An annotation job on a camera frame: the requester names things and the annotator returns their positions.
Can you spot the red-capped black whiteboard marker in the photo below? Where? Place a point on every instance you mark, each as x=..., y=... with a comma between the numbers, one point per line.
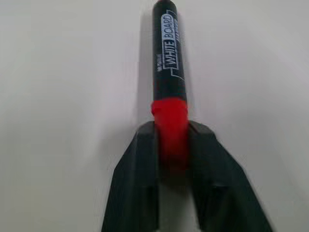
x=169, y=72

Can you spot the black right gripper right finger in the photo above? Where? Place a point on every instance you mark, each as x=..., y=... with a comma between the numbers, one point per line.
x=217, y=174

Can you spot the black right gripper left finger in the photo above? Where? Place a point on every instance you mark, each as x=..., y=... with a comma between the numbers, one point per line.
x=135, y=169

